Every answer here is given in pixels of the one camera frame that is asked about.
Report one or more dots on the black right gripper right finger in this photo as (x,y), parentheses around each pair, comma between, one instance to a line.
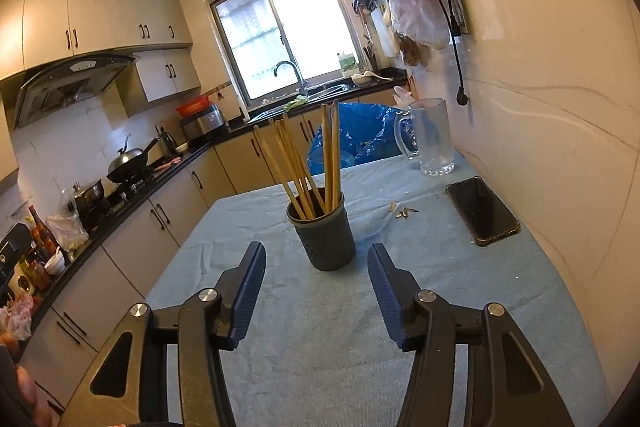
(506,383)

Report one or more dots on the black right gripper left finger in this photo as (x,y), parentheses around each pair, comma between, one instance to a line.
(126,384)

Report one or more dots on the dark grey utensil holder cup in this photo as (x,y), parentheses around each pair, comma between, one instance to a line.
(327,239)

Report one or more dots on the wooden chopstick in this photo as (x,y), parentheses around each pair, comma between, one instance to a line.
(303,175)
(327,156)
(336,156)
(292,169)
(280,173)
(291,160)

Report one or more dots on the beige lower kitchen cabinets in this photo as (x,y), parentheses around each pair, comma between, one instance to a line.
(150,226)

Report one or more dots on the beige kitchen cabinets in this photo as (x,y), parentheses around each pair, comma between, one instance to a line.
(150,226)
(37,32)

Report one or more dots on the beige upper kitchen cabinets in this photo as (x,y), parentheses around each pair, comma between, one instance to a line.
(37,32)

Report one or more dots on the kitchen window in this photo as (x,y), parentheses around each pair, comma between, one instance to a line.
(278,49)

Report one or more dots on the brown sauce bottle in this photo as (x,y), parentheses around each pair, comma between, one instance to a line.
(48,241)

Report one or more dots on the black smartphone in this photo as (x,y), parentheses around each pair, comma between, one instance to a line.
(483,212)

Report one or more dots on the dark cooking pot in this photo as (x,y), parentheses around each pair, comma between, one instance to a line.
(90,201)

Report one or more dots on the grey towel table cover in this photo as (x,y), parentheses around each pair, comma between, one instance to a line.
(437,249)

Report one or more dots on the black wok pan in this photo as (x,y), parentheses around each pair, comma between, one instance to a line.
(130,162)

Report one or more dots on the clear glass pitcher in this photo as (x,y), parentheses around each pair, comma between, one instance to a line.
(422,132)

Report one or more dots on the silver rice cooker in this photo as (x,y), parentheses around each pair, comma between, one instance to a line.
(202,123)

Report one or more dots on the blue plastic bag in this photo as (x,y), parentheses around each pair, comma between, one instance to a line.
(366,133)

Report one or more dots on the black range hood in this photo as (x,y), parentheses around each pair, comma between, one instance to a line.
(43,90)

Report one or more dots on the hanging white plastic bag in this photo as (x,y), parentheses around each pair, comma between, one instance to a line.
(420,20)

